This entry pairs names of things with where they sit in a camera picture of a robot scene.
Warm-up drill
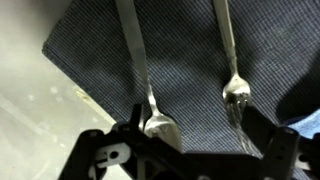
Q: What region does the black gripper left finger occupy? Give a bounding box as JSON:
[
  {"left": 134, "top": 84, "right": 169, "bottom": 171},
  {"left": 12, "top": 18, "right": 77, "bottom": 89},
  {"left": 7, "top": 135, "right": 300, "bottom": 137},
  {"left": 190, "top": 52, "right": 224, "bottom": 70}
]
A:
[{"left": 57, "top": 103, "right": 188, "bottom": 180}]

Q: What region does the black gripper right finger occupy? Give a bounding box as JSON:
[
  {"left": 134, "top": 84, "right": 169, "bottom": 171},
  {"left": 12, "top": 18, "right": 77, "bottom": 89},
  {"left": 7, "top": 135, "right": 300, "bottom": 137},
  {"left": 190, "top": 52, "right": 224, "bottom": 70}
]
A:
[{"left": 241, "top": 106, "right": 320, "bottom": 180}]

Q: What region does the silver spoon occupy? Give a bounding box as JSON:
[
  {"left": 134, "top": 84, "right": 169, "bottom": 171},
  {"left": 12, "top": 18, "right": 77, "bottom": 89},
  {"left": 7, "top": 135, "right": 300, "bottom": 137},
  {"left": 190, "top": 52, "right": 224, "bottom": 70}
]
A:
[{"left": 115, "top": 0, "right": 182, "bottom": 151}]

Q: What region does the blue crumpled napkin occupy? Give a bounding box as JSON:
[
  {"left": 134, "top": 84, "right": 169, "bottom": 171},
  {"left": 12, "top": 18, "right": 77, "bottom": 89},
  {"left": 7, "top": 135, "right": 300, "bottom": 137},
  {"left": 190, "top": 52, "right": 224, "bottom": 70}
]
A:
[{"left": 288, "top": 109, "right": 320, "bottom": 139}]

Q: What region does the silver fork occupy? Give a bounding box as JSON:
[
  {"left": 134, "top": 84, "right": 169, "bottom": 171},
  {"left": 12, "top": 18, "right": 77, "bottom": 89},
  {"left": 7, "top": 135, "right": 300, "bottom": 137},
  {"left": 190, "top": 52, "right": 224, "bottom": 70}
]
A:
[{"left": 213, "top": 0, "right": 259, "bottom": 156}]

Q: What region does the dark blue placemat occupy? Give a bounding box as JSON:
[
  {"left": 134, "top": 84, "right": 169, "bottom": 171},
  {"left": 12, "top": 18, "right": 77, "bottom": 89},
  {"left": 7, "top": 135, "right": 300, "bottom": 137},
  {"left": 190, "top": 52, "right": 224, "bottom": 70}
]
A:
[{"left": 43, "top": 0, "right": 320, "bottom": 151}]

